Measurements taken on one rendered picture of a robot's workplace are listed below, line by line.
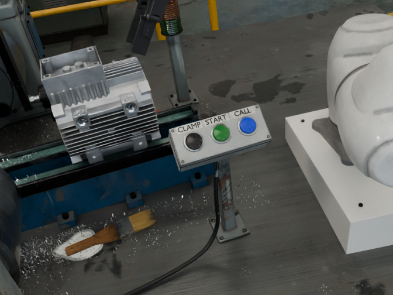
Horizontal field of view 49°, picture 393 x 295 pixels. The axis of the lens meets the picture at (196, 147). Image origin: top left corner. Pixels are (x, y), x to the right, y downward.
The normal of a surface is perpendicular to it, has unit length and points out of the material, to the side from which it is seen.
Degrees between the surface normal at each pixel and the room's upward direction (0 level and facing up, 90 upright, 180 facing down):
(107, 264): 0
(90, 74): 90
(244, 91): 0
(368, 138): 64
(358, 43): 47
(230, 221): 90
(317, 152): 4
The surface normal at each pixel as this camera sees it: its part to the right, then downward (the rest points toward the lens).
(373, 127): -0.79, -0.14
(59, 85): 0.31, 0.55
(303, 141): -0.18, -0.81
